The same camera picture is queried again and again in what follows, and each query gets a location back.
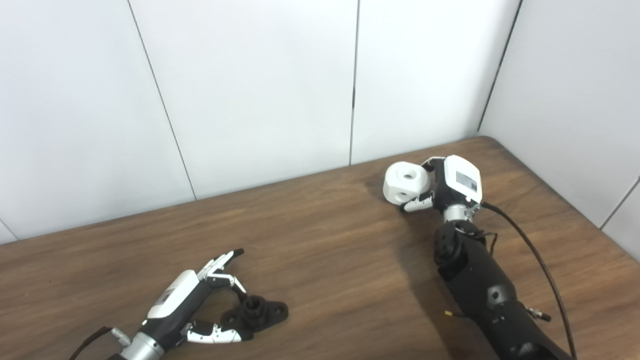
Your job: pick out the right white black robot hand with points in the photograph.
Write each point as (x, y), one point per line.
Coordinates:
(460, 180)

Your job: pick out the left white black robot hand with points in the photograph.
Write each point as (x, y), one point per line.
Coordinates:
(172, 305)

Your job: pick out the round white plastic piece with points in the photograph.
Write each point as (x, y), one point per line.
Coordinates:
(402, 185)

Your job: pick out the black flanged holder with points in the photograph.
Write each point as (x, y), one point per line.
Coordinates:
(260, 312)

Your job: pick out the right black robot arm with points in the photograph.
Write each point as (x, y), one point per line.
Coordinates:
(480, 280)

